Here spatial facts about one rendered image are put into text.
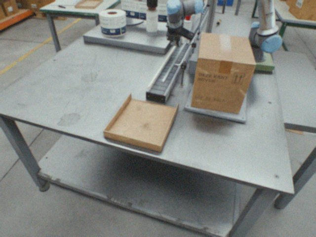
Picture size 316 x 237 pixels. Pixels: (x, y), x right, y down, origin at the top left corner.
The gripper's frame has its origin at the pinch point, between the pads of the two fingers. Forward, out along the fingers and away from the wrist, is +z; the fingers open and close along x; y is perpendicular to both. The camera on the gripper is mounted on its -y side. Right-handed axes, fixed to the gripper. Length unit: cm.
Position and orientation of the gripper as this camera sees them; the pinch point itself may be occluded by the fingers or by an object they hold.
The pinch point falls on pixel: (179, 46)
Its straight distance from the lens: 153.7
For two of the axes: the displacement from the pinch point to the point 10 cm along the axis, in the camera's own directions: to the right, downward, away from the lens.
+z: 1.3, 3.3, 9.3
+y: -9.5, -2.2, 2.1
